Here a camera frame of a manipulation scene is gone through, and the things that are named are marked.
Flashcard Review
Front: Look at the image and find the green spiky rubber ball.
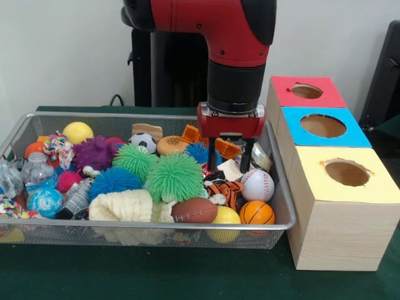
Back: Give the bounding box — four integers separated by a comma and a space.
145, 152, 204, 203
111, 143, 159, 182

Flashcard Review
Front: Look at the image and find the cream knitted cloth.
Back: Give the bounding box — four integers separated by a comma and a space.
88, 189, 178, 244

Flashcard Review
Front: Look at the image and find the blue spiky rubber ball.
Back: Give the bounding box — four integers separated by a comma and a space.
89, 167, 143, 201

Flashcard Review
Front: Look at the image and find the purple knobbly ball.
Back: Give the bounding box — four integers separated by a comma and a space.
72, 134, 119, 171

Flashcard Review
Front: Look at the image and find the white baseball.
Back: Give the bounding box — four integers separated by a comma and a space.
240, 169, 275, 203

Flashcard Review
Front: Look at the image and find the orange basketball toy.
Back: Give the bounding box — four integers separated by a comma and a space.
239, 199, 276, 226

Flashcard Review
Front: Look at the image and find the wooden three-hole box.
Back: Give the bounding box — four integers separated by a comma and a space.
264, 75, 400, 271

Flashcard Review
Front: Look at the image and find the black upright panel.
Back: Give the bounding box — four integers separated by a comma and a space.
358, 20, 400, 128

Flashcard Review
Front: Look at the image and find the silver mesh bin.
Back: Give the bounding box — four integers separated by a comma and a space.
0, 111, 297, 250

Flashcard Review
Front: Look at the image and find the green cloth side table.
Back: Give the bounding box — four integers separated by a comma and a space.
373, 112, 400, 138

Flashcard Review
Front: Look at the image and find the dark green tablecloth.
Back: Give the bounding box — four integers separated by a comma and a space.
0, 105, 400, 300

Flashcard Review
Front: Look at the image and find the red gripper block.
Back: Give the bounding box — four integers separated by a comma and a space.
196, 102, 267, 174

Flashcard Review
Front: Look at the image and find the black and white soccer ball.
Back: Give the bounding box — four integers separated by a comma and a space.
127, 132, 157, 154

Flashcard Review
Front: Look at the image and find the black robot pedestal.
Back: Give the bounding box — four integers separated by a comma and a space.
121, 6, 210, 109

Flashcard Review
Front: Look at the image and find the yellow smooth ball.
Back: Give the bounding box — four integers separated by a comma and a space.
206, 206, 241, 244

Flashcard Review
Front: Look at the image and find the brown football toy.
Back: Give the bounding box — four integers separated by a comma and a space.
171, 196, 219, 224

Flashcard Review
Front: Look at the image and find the orange striped plush tiger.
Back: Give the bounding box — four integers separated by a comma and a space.
202, 179, 244, 209

